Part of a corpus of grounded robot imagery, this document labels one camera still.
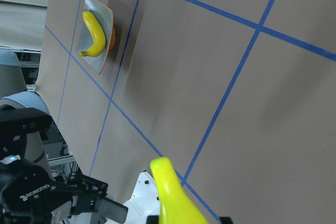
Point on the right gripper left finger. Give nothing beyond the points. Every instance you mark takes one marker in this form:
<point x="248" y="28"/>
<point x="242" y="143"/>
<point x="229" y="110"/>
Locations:
<point x="152" y="219"/>

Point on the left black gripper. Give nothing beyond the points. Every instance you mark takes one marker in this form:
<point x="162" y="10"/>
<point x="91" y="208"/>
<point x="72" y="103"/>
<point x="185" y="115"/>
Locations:
<point x="28" y="196"/>

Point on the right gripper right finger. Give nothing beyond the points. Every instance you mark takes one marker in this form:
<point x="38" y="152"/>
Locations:
<point x="225" y="220"/>

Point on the yellow banana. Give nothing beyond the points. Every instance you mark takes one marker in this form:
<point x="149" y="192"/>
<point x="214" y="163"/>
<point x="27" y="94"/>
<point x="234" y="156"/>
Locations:
<point x="175" y="205"/>
<point x="97" y="35"/>

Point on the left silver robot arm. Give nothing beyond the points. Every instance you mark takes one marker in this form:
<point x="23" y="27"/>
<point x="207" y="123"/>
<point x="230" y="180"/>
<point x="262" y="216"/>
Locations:
<point x="14" y="95"/>

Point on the grey square plate orange rim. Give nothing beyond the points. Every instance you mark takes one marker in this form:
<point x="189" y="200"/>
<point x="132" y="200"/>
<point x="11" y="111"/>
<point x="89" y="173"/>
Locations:
<point x="105" y="17"/>

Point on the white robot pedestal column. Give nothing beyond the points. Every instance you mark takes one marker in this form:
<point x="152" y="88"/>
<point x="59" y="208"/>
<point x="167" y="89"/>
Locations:
<point x="144" y="200"/>

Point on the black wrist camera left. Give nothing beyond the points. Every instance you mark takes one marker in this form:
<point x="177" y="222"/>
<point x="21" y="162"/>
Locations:
<point x="17" y="122"/>

